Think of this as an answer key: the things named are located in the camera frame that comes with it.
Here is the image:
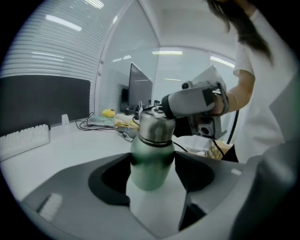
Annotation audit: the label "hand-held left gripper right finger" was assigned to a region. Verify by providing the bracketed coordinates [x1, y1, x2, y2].
[174, 151, 256, 232]

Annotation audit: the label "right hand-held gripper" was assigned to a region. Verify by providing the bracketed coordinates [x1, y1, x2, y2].
[160, 65, 230, 141]

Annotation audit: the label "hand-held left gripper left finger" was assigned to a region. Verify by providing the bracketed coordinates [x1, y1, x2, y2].
[22, 152, 160, 240]

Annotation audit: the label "silver metal bottle cap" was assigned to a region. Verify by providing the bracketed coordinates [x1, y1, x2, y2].
[138, 105, 176, 148]

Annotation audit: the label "green metal bottle body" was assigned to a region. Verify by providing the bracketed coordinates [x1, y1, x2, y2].
[129, 137, 176, 192]

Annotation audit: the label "person's right forearm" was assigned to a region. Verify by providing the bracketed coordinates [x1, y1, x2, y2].
[226, 70, 255, 113]

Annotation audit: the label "person's right hand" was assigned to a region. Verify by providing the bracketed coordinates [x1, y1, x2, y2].
[212, 93, 224, 116]

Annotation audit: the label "yellow snack packet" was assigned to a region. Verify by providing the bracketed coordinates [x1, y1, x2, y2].
[114, 119, 141, 129]

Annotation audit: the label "yellow plush toy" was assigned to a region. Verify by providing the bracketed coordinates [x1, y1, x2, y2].
[101, 108, 117, 118]

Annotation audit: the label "person in white shirt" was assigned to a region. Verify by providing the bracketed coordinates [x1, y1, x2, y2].
[231, 9, 300, 162]

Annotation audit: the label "white keyboard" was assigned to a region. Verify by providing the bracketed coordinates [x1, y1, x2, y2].
[0, 123, 51, 162]

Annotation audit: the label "clear plastic bag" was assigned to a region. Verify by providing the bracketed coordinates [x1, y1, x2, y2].
[88, 116, 116, 125]

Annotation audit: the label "black monitor at desk back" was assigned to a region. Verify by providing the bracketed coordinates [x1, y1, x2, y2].
[0, 75, 91, 137]

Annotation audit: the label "white window blinds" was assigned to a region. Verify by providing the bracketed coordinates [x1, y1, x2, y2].
[0, 0, 132, 80]

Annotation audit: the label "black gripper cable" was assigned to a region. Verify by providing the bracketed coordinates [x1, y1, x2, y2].
[212, 109, 240, 155]

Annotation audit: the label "black desk cable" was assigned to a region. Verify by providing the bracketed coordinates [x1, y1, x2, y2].
[75, 112, 119, 131]

